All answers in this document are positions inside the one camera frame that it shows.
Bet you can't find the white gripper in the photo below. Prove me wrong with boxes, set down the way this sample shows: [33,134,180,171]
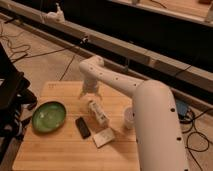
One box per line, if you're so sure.
[78,77,102,101]

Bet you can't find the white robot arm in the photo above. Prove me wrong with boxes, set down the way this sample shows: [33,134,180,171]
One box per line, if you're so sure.
[79,55,190,171]

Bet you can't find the black rectangular block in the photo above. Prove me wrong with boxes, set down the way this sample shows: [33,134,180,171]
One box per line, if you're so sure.
[75,117,91,139]

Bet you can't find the white plastic cup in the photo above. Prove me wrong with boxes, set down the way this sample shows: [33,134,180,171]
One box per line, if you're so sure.
[124,107,134,129]

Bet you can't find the white sponge block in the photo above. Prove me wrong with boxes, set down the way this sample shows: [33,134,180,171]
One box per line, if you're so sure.
[93,128,115,148]

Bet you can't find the green bowl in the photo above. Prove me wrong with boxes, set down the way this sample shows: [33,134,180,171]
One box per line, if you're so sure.
[32,101,66,133]

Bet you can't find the white object on ledge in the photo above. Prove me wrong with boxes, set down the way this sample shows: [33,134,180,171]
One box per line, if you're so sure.
[46,4,65,22]

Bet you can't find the black floor cable right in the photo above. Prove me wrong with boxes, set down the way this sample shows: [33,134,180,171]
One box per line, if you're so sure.
[179,108,213,171]

